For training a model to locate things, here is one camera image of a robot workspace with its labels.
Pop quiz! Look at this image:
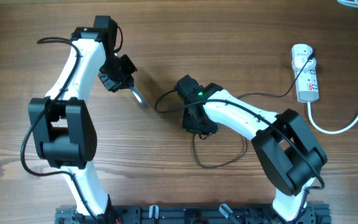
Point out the white usb wall adapter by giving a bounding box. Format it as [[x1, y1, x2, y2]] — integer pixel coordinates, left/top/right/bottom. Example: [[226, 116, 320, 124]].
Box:
[[292, 55, 316, 72]]

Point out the teal screen smartphone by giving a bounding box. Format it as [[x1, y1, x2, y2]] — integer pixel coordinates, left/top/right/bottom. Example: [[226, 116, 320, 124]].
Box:
[[130, 86, 149, 108]]

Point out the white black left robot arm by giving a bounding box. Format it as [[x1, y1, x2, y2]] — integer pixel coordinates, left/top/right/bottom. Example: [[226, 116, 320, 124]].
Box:
[[21, 16, 137, 223]]

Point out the black usb charger cable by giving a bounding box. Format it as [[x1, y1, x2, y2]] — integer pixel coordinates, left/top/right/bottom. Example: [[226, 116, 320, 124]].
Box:
[[192, 48, 317, 170]]

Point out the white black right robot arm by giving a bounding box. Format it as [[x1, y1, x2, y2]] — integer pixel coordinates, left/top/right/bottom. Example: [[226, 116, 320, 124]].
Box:
[[173, 75, 328, 222]]

